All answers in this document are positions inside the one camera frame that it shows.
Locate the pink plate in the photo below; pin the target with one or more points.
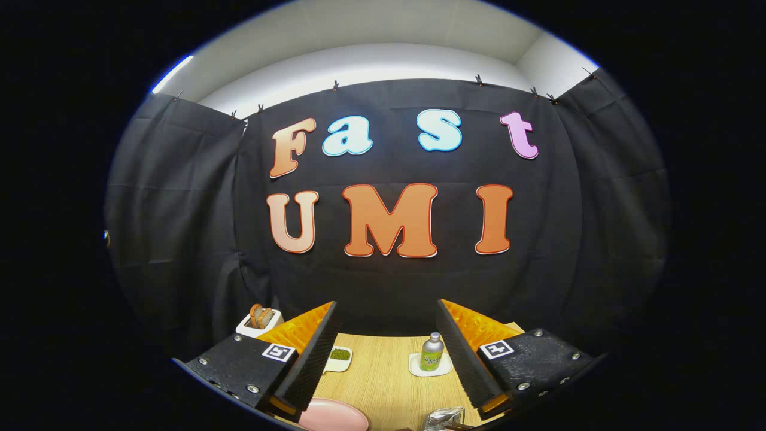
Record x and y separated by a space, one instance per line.
335 416

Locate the green mung beans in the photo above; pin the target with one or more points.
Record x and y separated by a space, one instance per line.
340 354

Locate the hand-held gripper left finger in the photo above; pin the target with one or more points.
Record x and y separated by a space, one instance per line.
311 359

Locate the row of black cloth clips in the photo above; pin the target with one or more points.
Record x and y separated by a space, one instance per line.
336 86

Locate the white divided dish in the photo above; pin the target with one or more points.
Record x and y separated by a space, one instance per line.
338 366

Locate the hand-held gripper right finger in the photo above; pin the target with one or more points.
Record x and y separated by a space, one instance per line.
461 359

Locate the toasted bread slices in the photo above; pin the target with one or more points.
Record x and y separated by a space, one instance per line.
257 316

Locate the green drink bottle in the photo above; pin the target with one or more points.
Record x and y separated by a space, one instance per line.
432 356

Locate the small white coaster tray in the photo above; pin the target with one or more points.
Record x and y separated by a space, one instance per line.
446 366

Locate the white toaster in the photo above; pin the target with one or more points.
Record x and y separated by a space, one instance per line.
242 329

